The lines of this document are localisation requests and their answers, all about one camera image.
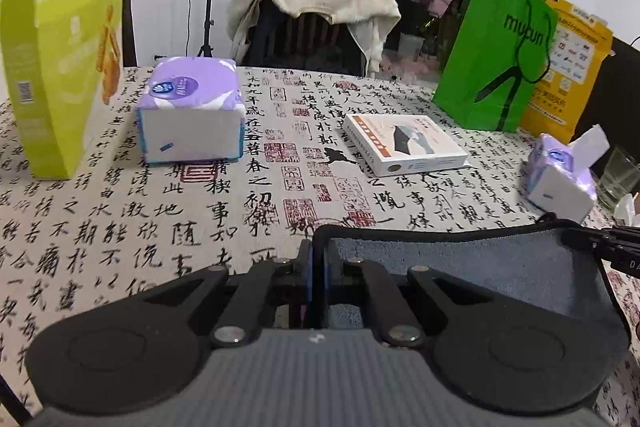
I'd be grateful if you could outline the green mucun paper bag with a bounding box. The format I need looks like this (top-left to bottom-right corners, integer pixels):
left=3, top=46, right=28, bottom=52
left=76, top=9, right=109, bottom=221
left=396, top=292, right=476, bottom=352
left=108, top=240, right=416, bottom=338
left=433, top=0, right=558, bottom=132

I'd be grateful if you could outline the clear drinking glass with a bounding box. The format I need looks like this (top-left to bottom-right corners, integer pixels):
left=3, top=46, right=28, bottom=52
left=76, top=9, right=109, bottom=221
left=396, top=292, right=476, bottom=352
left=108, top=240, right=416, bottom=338
left=597, top=146, right=640, bottom=212

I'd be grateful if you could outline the purple and grey towel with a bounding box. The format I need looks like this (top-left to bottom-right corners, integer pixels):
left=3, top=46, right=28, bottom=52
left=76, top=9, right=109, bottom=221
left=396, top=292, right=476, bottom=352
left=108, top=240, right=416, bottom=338
left=312, top=215, right=631, bottom=357

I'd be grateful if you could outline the white flat product box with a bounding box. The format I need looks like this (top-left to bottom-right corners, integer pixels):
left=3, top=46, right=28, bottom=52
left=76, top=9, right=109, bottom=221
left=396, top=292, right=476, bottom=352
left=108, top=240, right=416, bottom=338
left=343, top=114, right=471, bottom=178

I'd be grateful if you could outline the closed purple tissue pack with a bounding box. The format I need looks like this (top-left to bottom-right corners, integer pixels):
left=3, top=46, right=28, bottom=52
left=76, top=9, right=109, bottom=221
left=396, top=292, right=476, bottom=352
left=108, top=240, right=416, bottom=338
left=136, top=56, right=246, bottom=165

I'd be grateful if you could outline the lime green snack box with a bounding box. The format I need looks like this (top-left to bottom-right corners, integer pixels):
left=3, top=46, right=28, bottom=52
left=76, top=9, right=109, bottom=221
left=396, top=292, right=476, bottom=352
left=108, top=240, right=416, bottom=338
left=1, top=0, right=124, bottom=180

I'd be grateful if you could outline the open purple tissue pack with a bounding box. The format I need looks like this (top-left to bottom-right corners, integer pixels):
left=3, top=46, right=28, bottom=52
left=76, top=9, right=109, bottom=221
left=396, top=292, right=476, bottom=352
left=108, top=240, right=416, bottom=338
left=525, top=124, right=610, bottom=223

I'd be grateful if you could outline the calligraphy print tablecloth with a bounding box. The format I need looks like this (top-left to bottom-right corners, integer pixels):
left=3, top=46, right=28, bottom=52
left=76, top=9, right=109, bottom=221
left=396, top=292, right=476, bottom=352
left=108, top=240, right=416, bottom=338
left=0, top=65, right=640, bottom=427

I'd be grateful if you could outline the yellow printed paper bag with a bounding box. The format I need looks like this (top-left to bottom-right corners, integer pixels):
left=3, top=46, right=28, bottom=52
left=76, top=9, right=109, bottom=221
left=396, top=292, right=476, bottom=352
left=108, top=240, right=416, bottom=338
left=521, top=0, right=613, bottom=144

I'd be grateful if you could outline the black paper bag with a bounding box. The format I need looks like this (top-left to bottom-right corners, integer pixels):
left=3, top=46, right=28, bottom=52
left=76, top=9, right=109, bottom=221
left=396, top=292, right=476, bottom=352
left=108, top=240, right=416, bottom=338
left=575, top=37, right=640, bottom=159

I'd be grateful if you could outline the dark chair with cream cloth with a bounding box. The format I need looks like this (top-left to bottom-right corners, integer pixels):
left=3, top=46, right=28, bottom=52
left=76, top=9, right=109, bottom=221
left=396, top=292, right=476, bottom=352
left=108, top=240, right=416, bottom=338
left=241, top=0, right=367, bottom=77

